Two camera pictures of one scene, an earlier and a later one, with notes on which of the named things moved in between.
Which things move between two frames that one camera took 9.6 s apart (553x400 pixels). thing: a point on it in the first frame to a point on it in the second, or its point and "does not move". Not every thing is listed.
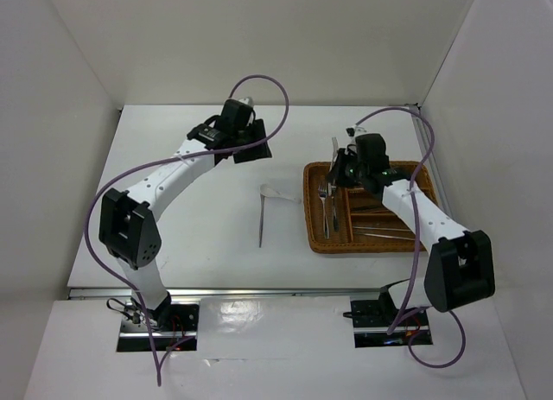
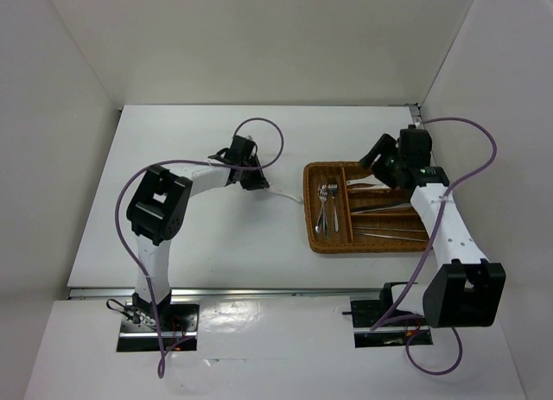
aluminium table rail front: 232,293 does not move
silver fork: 322,190 does not move
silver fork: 336,225 does not move
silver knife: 262,201 to 396,206
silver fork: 335,143 to 322,194
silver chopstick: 381,228 does not move
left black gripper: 261,151 to 257,182
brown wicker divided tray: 343,219 does not move
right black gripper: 336,174 to 384,146
